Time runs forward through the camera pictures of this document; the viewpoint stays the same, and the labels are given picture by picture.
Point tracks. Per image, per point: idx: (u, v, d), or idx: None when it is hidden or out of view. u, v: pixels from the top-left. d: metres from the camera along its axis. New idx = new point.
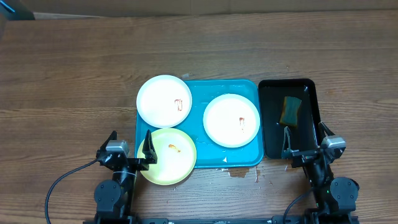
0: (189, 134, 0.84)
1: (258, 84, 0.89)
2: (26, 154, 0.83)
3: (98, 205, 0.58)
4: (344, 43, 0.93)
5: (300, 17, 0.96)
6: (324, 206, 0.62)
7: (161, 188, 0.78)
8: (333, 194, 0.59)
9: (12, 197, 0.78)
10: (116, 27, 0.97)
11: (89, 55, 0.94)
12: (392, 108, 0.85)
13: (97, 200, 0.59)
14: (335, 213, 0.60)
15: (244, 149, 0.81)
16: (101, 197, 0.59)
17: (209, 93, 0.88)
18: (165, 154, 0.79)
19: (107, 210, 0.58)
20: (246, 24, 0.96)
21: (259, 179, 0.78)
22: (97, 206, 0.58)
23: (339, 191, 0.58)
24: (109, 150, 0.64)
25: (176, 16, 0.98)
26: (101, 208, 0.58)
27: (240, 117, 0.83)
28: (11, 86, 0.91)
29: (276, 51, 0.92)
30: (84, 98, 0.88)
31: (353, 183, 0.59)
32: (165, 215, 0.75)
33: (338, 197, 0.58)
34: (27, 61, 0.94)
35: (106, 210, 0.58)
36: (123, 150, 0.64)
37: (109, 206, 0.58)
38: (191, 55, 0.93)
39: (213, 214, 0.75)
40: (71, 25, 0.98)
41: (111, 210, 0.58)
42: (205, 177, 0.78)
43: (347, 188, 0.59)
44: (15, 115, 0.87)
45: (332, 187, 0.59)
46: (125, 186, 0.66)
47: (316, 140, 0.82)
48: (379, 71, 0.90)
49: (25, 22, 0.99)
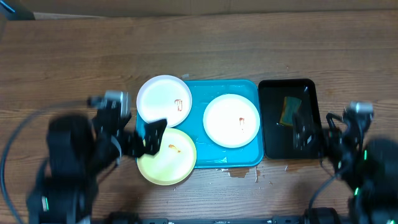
0: (190, 134, 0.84)
1: (258, 84, 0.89)
2: (26, 154, 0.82)
3: (51, 140, 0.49)
4: (344, 43, 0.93)
5: (300, 17, 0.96)
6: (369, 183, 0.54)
7: (161, 188, 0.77)
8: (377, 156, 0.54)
9: (12, 198, 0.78)
10: (115, 27, 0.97)
11: (89, 55, 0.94)
12: (392, 108, 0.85)
13: (49, 134, 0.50)
14: (388, 187, 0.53)
15: (244, 149, 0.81)
16: (59, 126, 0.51)
17: (209, 93, 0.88)
18: (166, 154, 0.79)
19: (63, 131, 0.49)
20: (247, 25, 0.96)
21: (259, 179, 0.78)
22: (50, 142, 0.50)
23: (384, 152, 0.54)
24: (106, 96, 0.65)
25: (176, 16, 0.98)
26: (52, 135, 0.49)
27: (240, 117, 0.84)
28: (11, 86, 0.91)
29: (276, 51, 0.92)
30: (84, 98, 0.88)
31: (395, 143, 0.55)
32: (165, 215, 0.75)
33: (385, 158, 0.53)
34: (27, 61, 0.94)
35: (58, 132, 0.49)
36: (120, 99, 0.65)
37: (63, 135, 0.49)
38: (191, 55, 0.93)
39: (213, 214, 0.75)
40: (71, 26, 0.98)
41: (67, 142, 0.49)
42: (205, 177, 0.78)
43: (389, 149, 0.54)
44: (15, 115, 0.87)
45: (374, 149, 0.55)
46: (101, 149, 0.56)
47: None
48: (379, 71, 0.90)
49: (25, 22, 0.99)
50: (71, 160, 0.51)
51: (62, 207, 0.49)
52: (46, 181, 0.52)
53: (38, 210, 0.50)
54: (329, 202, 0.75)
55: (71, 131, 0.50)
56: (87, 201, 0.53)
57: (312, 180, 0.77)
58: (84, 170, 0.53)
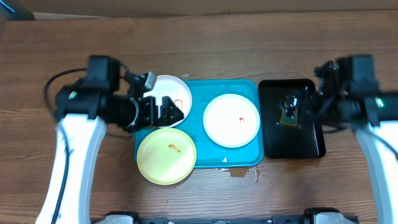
0: (190, 134, 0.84)
1: (258, 84, 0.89)
2: (27, 154, 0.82)
3: (90, 70, 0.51)
4: (344, 43, 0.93)
5: (300, 17, 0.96)
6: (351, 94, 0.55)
7: (161, 188, 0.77)
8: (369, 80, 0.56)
9: (12, 197, 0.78)
10: (115, 27, 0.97)
11: (89, 56, 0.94)
12: None
13: (91, 58, 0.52)
14: (357, 70, 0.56)
15: (244, 149, 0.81)
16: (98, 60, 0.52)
17: (209, 93, 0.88)
18: (166, 154, 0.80)
19: (102, 60, 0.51)
20: (246, 25, 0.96)
21: (259, 179, 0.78)
22: (89, 70, 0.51)
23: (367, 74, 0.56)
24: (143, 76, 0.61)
25: (176, 16, 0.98)
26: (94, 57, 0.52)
27: (240, 117, 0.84)
28: (11, 86, 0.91)
29: (276, 51, 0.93)
30: None
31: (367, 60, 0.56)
32: (165, 215, 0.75)
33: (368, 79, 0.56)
34: (27, 61, 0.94)
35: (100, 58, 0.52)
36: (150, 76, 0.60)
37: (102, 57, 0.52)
38: (192, 55, 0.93)
39: (213, 214, 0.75)
40: (71, 26, 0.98)
41: (104, 63, 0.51)
42: (205, 177, 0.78)
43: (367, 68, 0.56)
44: (15, 115, 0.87)
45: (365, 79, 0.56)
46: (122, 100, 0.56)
47: (316, 140, 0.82)
48: (379, 71, 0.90)
49: (25, 22, 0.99)
50: (103, 67, 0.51)
51: (82, 122, 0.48)
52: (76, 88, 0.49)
53: (64, 100, 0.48)
54: (329, 202, 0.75)
55: (109, 60, 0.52)
56: (109, 108, 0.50)
57: (311, 180, 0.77)
58: (109, 87, 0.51)
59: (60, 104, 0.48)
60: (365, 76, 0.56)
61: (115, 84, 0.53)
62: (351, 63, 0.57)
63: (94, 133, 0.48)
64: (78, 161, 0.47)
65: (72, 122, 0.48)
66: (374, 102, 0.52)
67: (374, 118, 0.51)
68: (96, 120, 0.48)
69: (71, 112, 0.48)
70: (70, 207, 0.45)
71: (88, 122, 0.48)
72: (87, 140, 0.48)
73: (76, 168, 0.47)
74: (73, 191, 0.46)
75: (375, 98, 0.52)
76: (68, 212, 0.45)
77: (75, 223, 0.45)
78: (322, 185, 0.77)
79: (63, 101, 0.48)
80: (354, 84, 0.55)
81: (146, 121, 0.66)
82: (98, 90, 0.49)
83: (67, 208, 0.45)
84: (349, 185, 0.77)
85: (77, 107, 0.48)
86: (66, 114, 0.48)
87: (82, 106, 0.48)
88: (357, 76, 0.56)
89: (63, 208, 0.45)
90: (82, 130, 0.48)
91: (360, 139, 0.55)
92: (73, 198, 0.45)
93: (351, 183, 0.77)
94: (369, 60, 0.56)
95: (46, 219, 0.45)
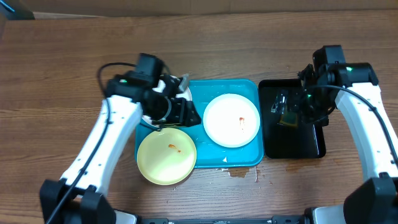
0: (190, 134, 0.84)
1: (258, 84, 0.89)
2: (26, 154, 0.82)
3: (138, 65, 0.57)
4: (344, 43, 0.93)
5: (301, 17, 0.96)
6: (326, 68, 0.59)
7: (161, 188, 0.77)
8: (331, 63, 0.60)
9: (12, 197, 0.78)
10: (115, 27, 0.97)
11: (89, 55, 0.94)
12: (392, 108, 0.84)
13: (140, 56, 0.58)
14: (330, 56, 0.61)
15: (244, 149, 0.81)
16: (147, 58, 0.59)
17: (209, 93, 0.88)
18: (166, 154, 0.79)
19: (153, 59, 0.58)
20: (246, 24, 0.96)
21: (259, 179, 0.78)
22: (138, 65, 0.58)
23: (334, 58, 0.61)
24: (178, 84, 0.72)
25: (176, 15, 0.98)
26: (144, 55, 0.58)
27: (240, 117, 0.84)
28: (11, 86, 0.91)
29: (276, 50, 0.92)
30: (84, 98, 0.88)
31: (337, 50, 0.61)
32: (165, 215, 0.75)
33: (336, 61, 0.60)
34: (27, 61, 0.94)
35: (149, 56, 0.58)
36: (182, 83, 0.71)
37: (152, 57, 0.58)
38: (191, 55, 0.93)
39: (213, 214, 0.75)
40: (71, 25, 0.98)
41: (153, 61, 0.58)
42: (205, 177, 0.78)
43: (336, 55, 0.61)
44: (15, 115, 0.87)
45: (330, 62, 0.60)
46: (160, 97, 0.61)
47: (316, 140, 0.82)
48: (379, 71, 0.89)
49: (25, 22, 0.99)
50: (150, 64, 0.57)
51: (125, 102, 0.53)
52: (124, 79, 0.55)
53: (115, 84, 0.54)
54: (330, 201, 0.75)
55: (157, 59, 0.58)
56: (150, 101, 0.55)
57: (311, 180, 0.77)
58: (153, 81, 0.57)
59: (113, 86, 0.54)
60: (337, 59, 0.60)
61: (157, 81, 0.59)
62: (324, 51, 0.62)
63: (132, 115, 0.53)
64: (115, 132, 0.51)
65: (118, 100, 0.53)
66: (347, 70, 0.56)
67: (349, 81, 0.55)
68: (137, 104, 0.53)
69: (117, 92, 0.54)
70: (96, 170, 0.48)
71: (130, 103, 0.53)
72: (125, 118, 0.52)
73: (110, 139, 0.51)
74: (102, 158, 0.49)
75: (346, 67, 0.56)
76: (94, 169, 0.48)
77: (96, 182, 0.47)
78: (322, 185, 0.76)
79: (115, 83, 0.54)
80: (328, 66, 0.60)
81: (175, 119, 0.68)
82: (145, 82, 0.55)
83: (94, 169, 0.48)
84: (349, 185, 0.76)
85: (124, 91, 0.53)
86: (112, 94, 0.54)
87: (129, 91, 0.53)
88: (331, 57, 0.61)
89: (89, 169, 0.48)
90: (124, 109, 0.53)
91: (340, 107, 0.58)
92: (101, 163, 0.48)
93: (352, 183, 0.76)
94: (340, 48, 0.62)
95: (74, 175, 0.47)
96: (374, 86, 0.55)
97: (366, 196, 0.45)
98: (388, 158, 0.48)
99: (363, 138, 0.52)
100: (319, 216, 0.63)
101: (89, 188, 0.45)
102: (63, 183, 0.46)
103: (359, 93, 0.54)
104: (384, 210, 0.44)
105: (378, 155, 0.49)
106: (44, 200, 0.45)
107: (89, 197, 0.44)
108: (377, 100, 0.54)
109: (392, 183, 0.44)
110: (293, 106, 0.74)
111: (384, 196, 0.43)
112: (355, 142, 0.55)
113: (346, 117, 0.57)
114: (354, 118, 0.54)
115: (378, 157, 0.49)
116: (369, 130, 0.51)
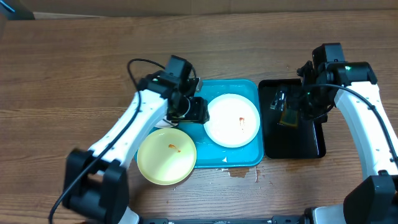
0: (190, 134, 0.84)
1: (258, 84, 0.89)
2: (26, 154, 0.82)
3: (168, 66, 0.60)
4: (344, 43, 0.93)
5: (301, 17, 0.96)
6: (324, 68, 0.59)
7: (161, 188, 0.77)
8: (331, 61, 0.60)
9: (12, 197, 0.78)
10: (115, 27, 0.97)
11: (89, 55, 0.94)
12: (392, 108, 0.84)
13: (171, 57, 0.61)
14: (330, 55, 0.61)
15: (244, 149, 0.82)
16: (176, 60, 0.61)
17: (209, 93, 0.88)
18: (166, 154, 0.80)
19: (181, 61, 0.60)
20: (246, 24, 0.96)
21: (259, 179, 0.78)
22: (168, 66, 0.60)
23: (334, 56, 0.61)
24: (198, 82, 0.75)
25: (176, 15, 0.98)
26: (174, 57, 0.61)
27: (240, 117, 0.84)
28: (11, 86, 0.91)
29: (276, 50, 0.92)
30: (84, 98, 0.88)
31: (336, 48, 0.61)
32: (165, 215, 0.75)
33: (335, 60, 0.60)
34: (27, 61, 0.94)
35: (179, 59, 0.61)
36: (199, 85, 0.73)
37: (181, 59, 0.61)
38: (191, 55, 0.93)
39: (213, 214, 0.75)
40: (71, 26, 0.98)
41: (182, 63, 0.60)
42: (205, 177, 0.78)
43: (336, 52, 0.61)
44: (15, 115, 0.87)
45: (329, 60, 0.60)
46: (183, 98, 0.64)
47: (316, 140, 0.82)
48: (379, 71, 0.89)
49: (25, 22, 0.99)
50: (180, 67, 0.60)
51: (155, 96, 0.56)
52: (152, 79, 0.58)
53: (147, 83, 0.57)
54: (330, 201, 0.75)
55: (186, 62, 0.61)
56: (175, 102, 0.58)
57: (311, 180, 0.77)
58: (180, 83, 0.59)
59: (144, 83, 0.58)
60: (336, 58, 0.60)
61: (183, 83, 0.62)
62: (324, 50, 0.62)
63: (160, 106, 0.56)
64: (143, 117, 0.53)
65: (148, 94, 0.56)
66: (345, 70, 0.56)
67: (348, 80, 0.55)
68: (165, 100, 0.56)
69: (148, 88, 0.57)
70: (122, 148, 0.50)
71: (159, 98, 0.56)
72: (154, 107, 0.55)
73: (138, 123, 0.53)
74: (129, 139, 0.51)
75: (344, 66, 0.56)
76: (119, 146, 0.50)
77: (119, 157, 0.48)
78: (322, 185, 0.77)
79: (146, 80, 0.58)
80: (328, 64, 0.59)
81: (193, 116, 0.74)
82: (172, 84, 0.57)
83: (121, 147, 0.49)
84: (349, 185, 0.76)
85: (154, 89, 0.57)
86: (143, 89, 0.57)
87: (158, 90, 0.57)
88: (330, 56, 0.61)
89: (116, 147, 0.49)
90: (153, 101, 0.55)
91: (339, 106, 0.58)
92: (127, 142, 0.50)
93: (352, 183, 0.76)
94: (339, 47, 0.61)
95: (101, 148, 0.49)
96: (372, 85, 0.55)
97: (365, 195, 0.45)
98: (387, 157, 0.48)
99: (362, 137, 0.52)
100: (319, 216, 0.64)
101: (115, 162, 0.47)
102: (90, 154, 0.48)
103: (357, 92, 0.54)
104: (382, 210, 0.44)
105: (377, 153, 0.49)
106: (69, 166, 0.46)
107: (114, 169, 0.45)
108: (375, 99, 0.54)
109: (391, 182, 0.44)
110: (292, 104, 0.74)
111: (382, 195, 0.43)
112: (355, 140, 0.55)
113: (346, 116, 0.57)
114: (353, 117, 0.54)
115: (377, 155, 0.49)
116: (368, 128, 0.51)
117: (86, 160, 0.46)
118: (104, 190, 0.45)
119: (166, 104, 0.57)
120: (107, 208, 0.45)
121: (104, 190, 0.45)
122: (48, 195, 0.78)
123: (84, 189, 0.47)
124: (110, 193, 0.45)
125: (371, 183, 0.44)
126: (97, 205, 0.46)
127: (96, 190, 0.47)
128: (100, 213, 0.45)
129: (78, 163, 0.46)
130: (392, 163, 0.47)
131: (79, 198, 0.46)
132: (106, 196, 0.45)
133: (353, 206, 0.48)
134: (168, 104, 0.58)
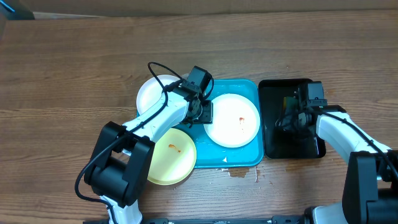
0: (190, 134, 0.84)
1: (258, 84, 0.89)
2: (26, 154, 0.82)
3: (190, 75, 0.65)
4: (345, 43, 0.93)
5: (301, 18, 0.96)
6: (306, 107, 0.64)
7: (161, 188, 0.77)
8: (311, 99, 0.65)
9: (12, 197, 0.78)
10: (115, 27, 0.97)
11: (89, 55, 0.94)
12: (393, 108, 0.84)
13: (194, 67, 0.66)
14: (311, 91, 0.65)
15: (244, 149, 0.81)
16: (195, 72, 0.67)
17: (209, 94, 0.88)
18: (167, 154, 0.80)
19: (204, 73, 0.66)
20: (246, 24, 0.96)
21: (259, 179, 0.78)
22: (190, 74, 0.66)
23: (315, 94, 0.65)
24: None
25: (176, 15, 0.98)
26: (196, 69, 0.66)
27: (240, 117, 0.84)
28: (10, 86, 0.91)
29: (276, 50, 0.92)
30: (84, 98, 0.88)
31: (318, 85, 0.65)
32: (166, 215, 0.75)
33: (316, 98, 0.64)
34: (27, 60, 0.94)
35: (201, 71, 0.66)
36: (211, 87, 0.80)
37: (203, 71, 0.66)
38: (191, 55, 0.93)
39: (213, 214, 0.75)
40: (71, 26, 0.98)
41: (203, 74, 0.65)
42: (205, 177, 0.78)
43: (318, 91, 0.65)
44: (15, 115, 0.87)
45: (311, 98, 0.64)
46: (199, 104, 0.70)
47: (316, 140, 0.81)
48: (380, 71, 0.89)
49: (25, 22, 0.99)
50: (201, 76, 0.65)
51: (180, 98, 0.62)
52: (176, 86, 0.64)
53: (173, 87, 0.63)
54: (330, 201, 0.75)
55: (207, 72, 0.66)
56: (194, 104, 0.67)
57: (311, 180, 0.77)
58: (199, 92, 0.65)
59: (170, 87, 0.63)
60: (316, 96, 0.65)
61: (203, 90, 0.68)
62: (306, 87, 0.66)
63: (184, 106, 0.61)
64: (168, 112, 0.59)
65: (173, 95, 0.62)
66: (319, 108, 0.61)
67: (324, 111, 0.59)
68: (187, 102, 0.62)
69: (173, 92, 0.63)
70: (151, 129, 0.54)
71: (183, 100, 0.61)
72: (178, 105, 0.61)
73: (163, 114, 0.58)
74: (157, 123, 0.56)
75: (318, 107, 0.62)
76: (148, 128, 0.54)
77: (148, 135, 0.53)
78: (322, 185, 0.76)
79: (172, 86, 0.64)
80: (308, 103, 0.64)
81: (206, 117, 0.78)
82: (193, 93, 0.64)
83: (150, 128, 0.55)
84: None
85: (178, 93, 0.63)
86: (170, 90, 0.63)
87: (182, 94, 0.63)
88: (311, 94, 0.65)
89: (146, 127, 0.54)
90: (178, 99, 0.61)
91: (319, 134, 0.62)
92: (155, 125, 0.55)
93: None
94: (320, 84, 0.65)
95: (133, 125, 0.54)
96: (343, 113, 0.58)
97: (352, 172, 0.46)
98: (364, 143, 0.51)
99: (339, 137, 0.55)
100: (319, 216, 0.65)
101: (145, 137, 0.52)
102: (124, 128, 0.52)
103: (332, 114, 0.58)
104: (372, 188, 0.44)
105: (355, 142, 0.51)
106: (102, 137, 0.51)
107: (142, 143, 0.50)
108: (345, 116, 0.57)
109: (372, 156, 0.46)
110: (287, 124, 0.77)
111: (365, 168, 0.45)
112: (339, 152, 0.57)
113: (323, 133, 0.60)
114: (328, 128, 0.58)
115: (356, 144, 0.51)
116: (341, 126, 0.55)
117: (120, 132, 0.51)
118: (130, 163, 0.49)
119: (187, 106, 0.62)
120: (129, 180, 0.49)
121: (130, 161, 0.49)
122: (48, 195, 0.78)
123: (109, 164, 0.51)
124: (134, 165, 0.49)
125: (353, 158, 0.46)
126: (119, 178, 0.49)
127: (119, 167, 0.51)
128: (122, 185, 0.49)
129: (112, 134, 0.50)
130: (368, 147, 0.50)
131: (103, 171, 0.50)
132: (131, 168, 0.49)
133: (346, 194, 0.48)
134: (187, 108, 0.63)
